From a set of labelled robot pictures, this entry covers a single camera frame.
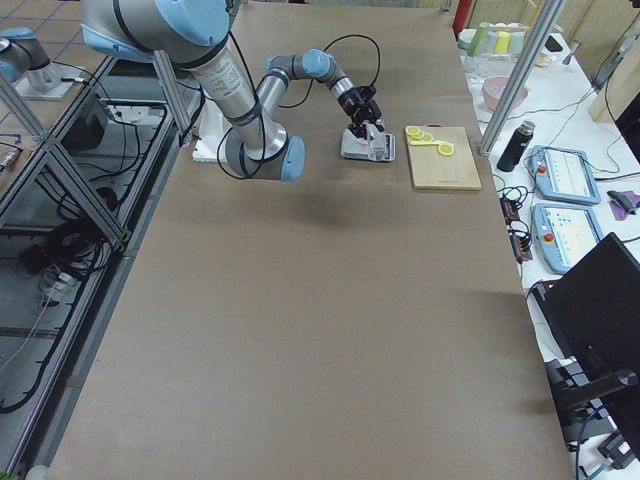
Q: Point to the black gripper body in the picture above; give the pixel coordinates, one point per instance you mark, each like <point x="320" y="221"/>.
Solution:
<point x="351" y="102"/>

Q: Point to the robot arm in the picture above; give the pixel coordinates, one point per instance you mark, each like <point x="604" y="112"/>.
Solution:
<point x="195" y="36"/>
<point x="27" y="66"/>

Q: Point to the silver kitchen scale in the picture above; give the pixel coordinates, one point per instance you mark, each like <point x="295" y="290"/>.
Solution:
<point x="348" y="148"/>

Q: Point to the green plastic cup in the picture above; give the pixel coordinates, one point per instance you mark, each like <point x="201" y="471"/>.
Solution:
<point x="480" y="43"/>

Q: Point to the yellow cup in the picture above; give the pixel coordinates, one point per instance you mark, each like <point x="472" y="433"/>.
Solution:
<point x="502" y="42"/>

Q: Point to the lemon slice front left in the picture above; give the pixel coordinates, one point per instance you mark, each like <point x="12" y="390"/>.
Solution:
<point x="412" y="131"/>

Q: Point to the yellow plastic knife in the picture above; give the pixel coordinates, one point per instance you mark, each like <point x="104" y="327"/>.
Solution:
<point x="425" y="143"/>

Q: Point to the wooden cutting board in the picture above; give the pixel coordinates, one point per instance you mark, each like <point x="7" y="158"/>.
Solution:
<point x="432" y="171"/>

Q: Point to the lemon slice by knife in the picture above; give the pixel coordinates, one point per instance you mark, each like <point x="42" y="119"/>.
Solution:
<point x="446" y="149"/>

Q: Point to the clear wine glass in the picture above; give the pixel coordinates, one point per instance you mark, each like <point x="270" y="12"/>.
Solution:
<point x="478" y="68"/>

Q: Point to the black thermos bottle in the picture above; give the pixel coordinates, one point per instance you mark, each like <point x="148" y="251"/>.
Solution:
<point x="516" y="146"/>

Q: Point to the black power strip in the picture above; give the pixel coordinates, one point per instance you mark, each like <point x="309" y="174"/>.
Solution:
<point x="518" y="230"/>

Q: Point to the far blue teach pendant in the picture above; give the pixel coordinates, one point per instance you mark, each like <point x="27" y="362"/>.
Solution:
<point x="563" y="175"/>

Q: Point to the blue teach pendant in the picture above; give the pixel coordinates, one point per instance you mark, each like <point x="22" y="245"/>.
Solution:
<point x="563" y="175"/>
<point x="565" y="234"/>

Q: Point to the near blue teach pendant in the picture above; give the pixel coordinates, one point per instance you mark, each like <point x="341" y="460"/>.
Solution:
<point x="565" y="234"/>

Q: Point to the purple cloth with tool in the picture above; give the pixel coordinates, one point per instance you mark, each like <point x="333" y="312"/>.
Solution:
<point x="623" y="204"/>

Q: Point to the black monitor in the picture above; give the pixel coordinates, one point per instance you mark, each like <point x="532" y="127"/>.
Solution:
<point x="593" y="314"/>

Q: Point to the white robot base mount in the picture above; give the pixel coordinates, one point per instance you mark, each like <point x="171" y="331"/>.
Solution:
<point x="210" y="146"/>

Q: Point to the aluminium frame post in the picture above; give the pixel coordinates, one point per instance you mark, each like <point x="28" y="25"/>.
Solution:
<point x="547" y="17"/>

